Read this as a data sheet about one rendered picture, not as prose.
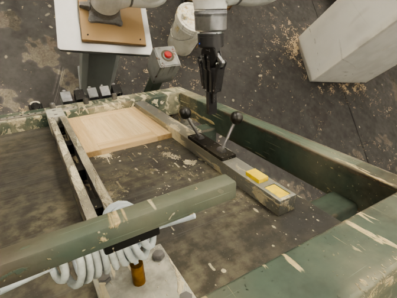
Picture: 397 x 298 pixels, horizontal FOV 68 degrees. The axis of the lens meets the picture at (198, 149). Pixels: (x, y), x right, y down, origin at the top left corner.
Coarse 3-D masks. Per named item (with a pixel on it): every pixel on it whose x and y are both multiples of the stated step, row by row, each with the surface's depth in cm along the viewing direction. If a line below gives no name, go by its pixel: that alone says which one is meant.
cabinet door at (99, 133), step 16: (112, 112) 131; (128, 112) 130; (80, 128) 114; (96, 128) 114; (112, 128) 113; (128, 128) 113; (144, 128) 112; (160, 128) 111; (96, 144) 99; (112, 144) 98; (128, 144) 99
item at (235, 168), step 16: (144, 112) 128; (160, 112) 122; (176, 128) 104; (192, 144) 94; (208, 160) 87; (240, 160) 81; (240, 176) 74; (256, 192) 69; (288, 192) 66; (272, 208) 66; (288, 208) 65
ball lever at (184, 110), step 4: (184, 108) 86; (188, 108) 87; (180, 112) 86; (184, 112) 86; (188, 112) 86; (180, 116) 87; (184, 116) 86; (188, 116) 87; (188, 120) 89; (192, 124) 90; (196, 132) 92; (196, 136) 93; (200, 136) 92
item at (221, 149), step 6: (234, 114) 81; (240, 114) 81; (234, 120) 81; (240, 120) 81; (234, 126) 83; (228, 132) 83; (228, 138) 83; (222, 144) 84; (216, 150) 84; (222, 150) 83
